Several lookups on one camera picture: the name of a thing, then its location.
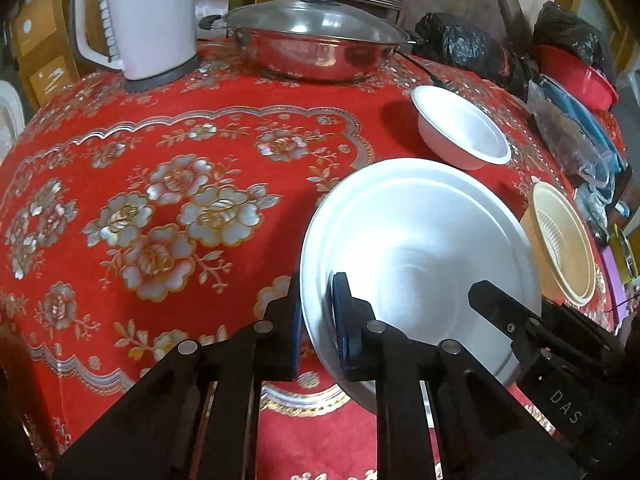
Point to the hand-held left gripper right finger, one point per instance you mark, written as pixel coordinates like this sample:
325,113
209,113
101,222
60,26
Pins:
344,320

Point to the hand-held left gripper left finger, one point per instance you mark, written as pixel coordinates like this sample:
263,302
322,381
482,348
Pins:
292,345

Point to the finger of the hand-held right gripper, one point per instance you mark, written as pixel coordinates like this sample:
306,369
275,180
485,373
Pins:
580,335
500,310

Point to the purple object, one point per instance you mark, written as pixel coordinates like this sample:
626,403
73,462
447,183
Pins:
616,280

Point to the beige ribbed plastic bowl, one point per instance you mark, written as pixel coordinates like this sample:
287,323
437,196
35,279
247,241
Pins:
560,240

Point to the small white foam bowl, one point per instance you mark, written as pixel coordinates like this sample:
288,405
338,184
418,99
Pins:
460,130

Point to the clear plastic bag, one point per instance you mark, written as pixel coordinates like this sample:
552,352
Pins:
565,130

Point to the red floral tablecloth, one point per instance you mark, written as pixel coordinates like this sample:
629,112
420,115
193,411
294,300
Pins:
150,210

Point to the red plastic basin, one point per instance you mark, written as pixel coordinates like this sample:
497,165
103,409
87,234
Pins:
585,77

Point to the stainless steel pot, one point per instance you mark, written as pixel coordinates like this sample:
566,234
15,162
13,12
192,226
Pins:
320,57

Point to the large black plastic bag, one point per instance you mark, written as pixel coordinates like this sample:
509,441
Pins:
465,45

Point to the small black plastic bag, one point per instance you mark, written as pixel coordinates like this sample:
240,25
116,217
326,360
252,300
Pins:
570,30

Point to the glass pot lid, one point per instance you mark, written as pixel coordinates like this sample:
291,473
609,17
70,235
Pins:
315,17

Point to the white electric kettle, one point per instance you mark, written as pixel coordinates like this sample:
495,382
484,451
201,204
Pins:
150,20

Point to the cardboard boxes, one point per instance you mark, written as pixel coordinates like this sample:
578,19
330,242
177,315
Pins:
45,60

